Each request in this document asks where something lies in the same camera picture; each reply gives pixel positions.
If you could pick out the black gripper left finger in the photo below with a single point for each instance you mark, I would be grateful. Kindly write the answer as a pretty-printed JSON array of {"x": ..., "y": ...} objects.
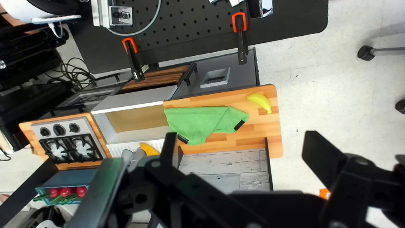
[{"x": 173, "y": 183}]

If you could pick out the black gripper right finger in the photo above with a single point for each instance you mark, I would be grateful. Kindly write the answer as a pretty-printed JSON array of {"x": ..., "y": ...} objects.
[{"x": 325, "y": 160}]

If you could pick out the green towel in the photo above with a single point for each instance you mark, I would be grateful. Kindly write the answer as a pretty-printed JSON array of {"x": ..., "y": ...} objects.
[{"x": 196, "y": 124}]

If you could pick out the yellow toy banana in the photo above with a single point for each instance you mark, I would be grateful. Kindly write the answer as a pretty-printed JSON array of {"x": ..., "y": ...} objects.
[
  {"x": 261, "y": 100},
  {"x": 148, "y": 150}
]

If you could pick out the grey toy faucet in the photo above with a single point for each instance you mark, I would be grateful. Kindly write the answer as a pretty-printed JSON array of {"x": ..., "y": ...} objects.
[{"x": 131, "y": 158}]

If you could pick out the grey wood backsplash panel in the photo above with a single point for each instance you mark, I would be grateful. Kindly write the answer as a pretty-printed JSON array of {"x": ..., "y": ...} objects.
[{"x": 230, "y": 171}]

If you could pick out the wooden toy kitchen counter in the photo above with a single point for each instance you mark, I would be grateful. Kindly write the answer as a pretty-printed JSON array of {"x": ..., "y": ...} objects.
[{"x": 259, "y": 131}]

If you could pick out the white toy sink basin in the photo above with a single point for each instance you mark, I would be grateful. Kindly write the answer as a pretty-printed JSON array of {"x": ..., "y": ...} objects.
[{"x": 131, "y": 123}]

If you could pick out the teal bin with toys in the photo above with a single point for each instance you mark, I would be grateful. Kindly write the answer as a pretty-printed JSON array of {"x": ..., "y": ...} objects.
[{"x": 64, "y": 188}]

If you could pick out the toy stove top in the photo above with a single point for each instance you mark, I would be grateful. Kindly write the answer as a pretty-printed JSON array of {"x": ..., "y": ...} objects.
[{"x": 68, "y": 141}]

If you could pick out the orange black clamp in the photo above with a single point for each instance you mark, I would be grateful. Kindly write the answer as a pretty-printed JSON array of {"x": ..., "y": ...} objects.
[
  {"x": 239, "y": 27},
  {"x": 131, "y": 52}
]

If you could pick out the black perforated mounting board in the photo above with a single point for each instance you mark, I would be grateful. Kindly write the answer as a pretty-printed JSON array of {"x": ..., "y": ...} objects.
[{"x": 168, "y": 29}]

